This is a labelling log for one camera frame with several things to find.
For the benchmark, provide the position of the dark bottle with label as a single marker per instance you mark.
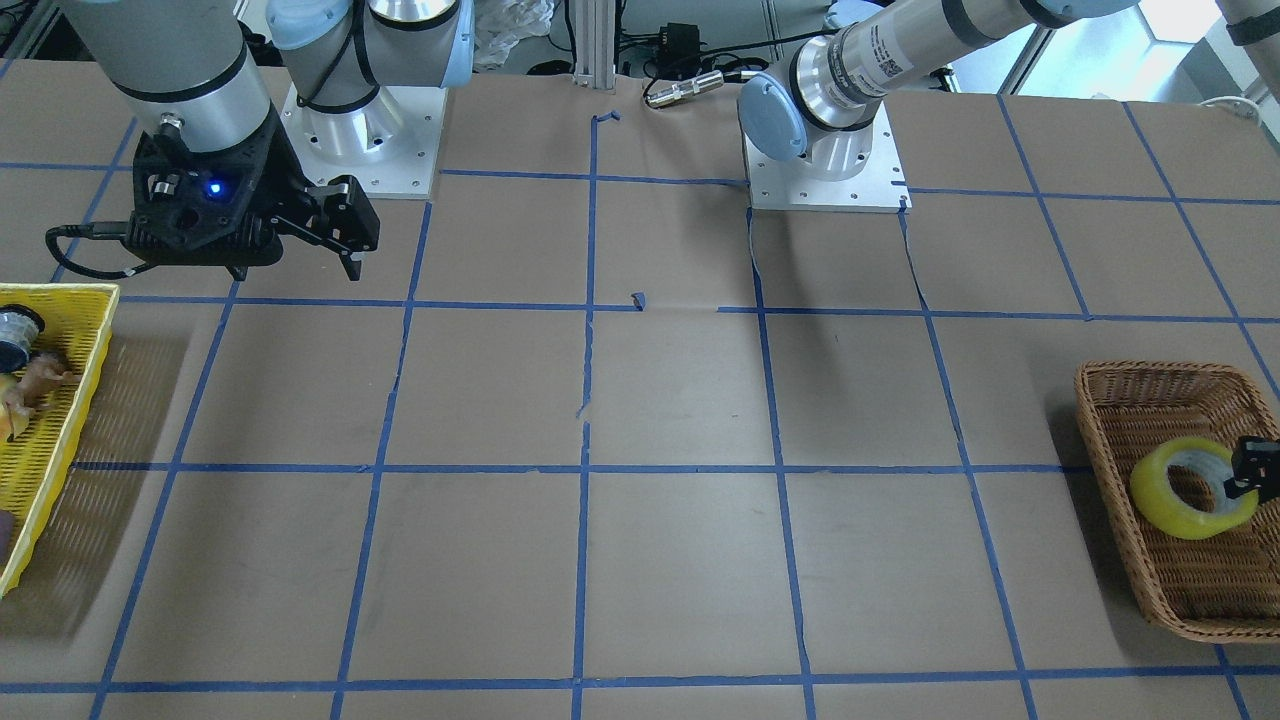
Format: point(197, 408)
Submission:
point(20, 328)

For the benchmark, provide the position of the yellow woven basket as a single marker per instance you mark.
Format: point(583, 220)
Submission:
point(78, 321)

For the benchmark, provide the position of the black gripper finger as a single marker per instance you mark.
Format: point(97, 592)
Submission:
point(1254, 467)

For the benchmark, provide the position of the brown wicker basket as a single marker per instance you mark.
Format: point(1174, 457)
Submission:
point(1224, 589)

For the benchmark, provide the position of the silver metal cylinder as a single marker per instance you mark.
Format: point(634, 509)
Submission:
point(684, 90)

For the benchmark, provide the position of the yellow tape roll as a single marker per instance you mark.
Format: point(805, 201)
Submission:
point(1179, 489)

